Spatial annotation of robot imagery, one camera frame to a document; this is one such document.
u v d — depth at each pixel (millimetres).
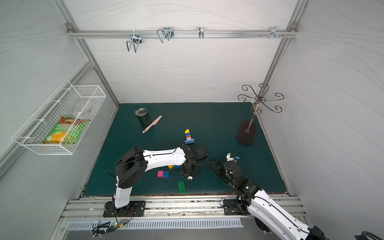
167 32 757
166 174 840
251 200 558
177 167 859
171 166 863
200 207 754
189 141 984
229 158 763
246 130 1018
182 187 800
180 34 796
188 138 982
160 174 839
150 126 1074
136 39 783
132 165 518
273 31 764
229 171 607
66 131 632
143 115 1009
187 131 1013
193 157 635
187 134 1007
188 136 987
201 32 783
